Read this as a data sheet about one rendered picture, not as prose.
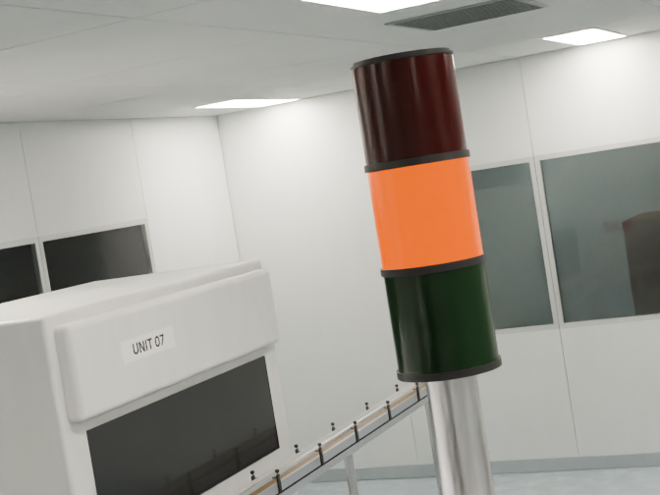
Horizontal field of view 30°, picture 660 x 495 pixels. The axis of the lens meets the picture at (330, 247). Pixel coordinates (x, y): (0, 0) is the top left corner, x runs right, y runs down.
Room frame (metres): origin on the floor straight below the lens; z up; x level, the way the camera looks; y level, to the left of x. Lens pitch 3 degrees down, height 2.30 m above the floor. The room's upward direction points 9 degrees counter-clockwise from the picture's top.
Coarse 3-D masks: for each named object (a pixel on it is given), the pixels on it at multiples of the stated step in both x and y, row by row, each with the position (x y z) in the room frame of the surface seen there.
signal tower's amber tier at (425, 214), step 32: (448, 160) 0.57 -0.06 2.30; (384, 192) 0.57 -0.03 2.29; (416, 192) 0.56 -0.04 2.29; (448, 192) 0.57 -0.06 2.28; (384, 224) 0.58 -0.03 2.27; (416, 224) 0.56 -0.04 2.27; (448, 224) 0.56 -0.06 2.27; (384, 256) 0.58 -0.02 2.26; (416, 256) 0.57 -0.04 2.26; (448, 256) 0.56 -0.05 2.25
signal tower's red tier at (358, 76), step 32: (384, 64) 0.57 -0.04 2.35; (416, 64) 0.56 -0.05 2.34; (448, 64) 0.57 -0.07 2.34; (384, 96) 0.57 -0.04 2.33; (416, 96) 0.56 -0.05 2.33; (448, 96) 0.57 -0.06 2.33; (384, 128) 0.57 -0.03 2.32; (416, 128) 0.56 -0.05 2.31; (448, 128) 0.57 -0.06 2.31; (384, 160) 0.57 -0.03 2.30
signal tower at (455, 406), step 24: (432, 48) 0.57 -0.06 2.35; (384, 168) 0.57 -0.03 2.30; (456, 264) 0.56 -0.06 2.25; (432, 384) 0.58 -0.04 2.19; (456, 384) 0.58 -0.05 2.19; (432, 408) 0.58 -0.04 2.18; (456, 408) 0.58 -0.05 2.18; (480, 408) 0.58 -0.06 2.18; (456, 432) 0.58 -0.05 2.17; (480, 432) 0.58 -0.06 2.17; (456, 456) 0.58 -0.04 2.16; (480, 456) 0.58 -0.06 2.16; (456, 480) 0.58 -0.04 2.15; (480, 480) 0.58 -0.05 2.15
